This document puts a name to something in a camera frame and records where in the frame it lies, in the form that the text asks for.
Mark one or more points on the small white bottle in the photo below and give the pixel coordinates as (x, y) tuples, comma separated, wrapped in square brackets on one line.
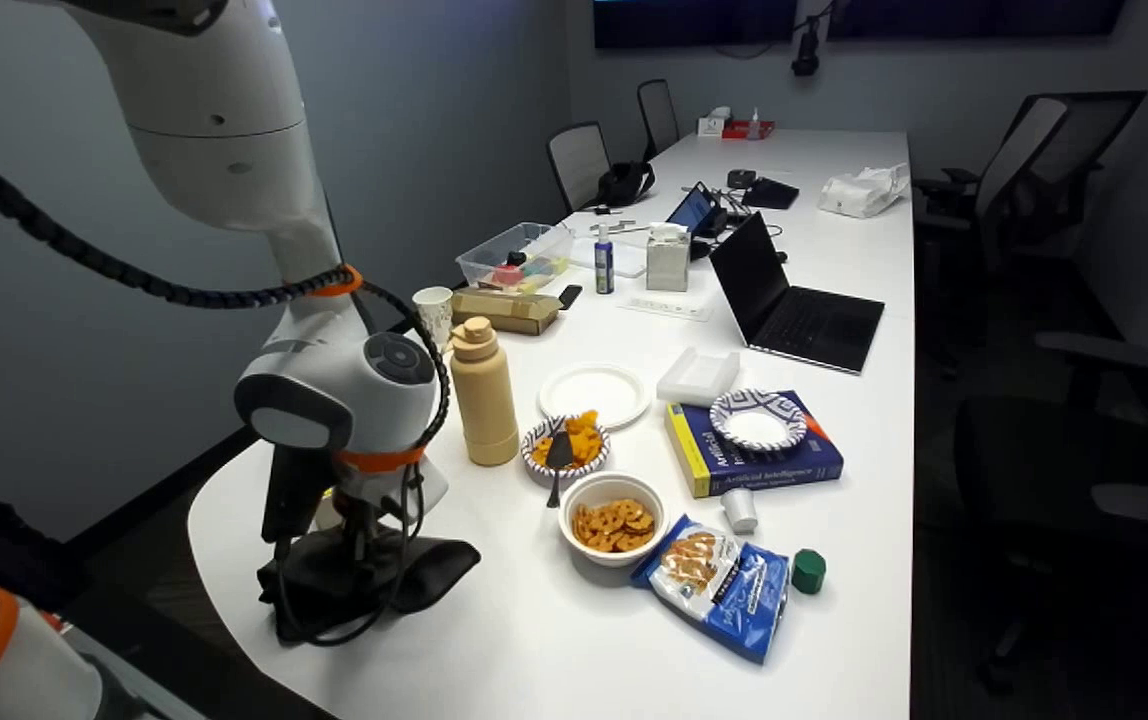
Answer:
[(741, 512)]

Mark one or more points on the red box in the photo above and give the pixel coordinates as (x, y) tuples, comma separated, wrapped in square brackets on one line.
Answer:
[(751, 128)]

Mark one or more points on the white tissue pile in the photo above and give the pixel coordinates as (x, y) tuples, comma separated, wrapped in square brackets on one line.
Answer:
[(863, 188)]

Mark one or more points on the hanging black camera pole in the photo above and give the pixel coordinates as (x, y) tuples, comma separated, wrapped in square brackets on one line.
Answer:
[(811, 47)]

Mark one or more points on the small white box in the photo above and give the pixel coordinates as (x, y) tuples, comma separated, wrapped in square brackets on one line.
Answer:
[(714, 126)]

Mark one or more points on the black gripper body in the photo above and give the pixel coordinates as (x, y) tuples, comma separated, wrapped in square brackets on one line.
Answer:
[(379, 506)]

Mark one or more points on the green cap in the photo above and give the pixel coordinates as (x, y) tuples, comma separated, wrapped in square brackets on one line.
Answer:
[(811, 569)]

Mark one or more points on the patterned paper cup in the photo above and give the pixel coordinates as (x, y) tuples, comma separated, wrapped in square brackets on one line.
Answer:
[(433, 318)]

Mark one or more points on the open laptop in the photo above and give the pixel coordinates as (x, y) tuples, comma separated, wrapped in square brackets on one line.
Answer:
[(793, 312)]

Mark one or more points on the small black remote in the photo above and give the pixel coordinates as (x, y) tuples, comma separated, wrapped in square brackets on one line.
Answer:
[(570, 298)]

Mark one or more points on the white bowl with crackers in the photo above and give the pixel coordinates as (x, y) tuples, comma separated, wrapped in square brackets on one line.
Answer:
[(613, 523)]

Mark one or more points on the office chair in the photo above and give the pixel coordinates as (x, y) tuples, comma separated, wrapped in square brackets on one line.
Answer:
[(578, 160), (1067, 466), (1025, 160), (659, 113)]

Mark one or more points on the white plate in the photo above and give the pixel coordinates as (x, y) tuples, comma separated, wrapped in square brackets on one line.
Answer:
[(595, 398)]

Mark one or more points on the black spoon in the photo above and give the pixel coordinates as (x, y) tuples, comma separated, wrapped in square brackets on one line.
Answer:
[(557, 463)]

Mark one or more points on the tan water bottle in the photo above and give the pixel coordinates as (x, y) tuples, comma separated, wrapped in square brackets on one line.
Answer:
[(484, 404)]

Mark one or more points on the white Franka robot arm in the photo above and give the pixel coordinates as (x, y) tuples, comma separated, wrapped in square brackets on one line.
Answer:
[(219, 122)]

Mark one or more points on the tablet with blue screen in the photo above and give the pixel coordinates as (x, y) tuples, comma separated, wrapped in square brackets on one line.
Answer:
[(692, 208)]

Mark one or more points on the black electronic devices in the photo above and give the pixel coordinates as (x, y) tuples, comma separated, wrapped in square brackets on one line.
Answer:
[(769, 188)]

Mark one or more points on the blue and yellow book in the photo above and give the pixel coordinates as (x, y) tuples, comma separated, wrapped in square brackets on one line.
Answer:
[(774, 466)]

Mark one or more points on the blue snack bag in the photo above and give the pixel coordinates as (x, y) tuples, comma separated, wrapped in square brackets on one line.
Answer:
[(718, 587)]

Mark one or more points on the white carton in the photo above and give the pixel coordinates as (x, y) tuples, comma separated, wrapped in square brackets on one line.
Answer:
[(665, 260)]

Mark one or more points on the black bag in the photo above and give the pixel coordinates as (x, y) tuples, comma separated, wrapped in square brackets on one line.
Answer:
[(626, 180)]

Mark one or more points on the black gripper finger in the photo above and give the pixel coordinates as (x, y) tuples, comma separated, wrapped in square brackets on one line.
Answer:
[(351, 563), (397, 556)]

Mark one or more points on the small bowl with orange food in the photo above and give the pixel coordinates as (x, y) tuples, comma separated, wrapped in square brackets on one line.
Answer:
[(584, 447)]

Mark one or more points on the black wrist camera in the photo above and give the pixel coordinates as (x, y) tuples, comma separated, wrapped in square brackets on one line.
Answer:
[(289, 495)]

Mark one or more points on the wall monitor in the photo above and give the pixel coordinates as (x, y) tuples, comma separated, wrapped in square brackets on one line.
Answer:
[(975, 16), (692, 23)]

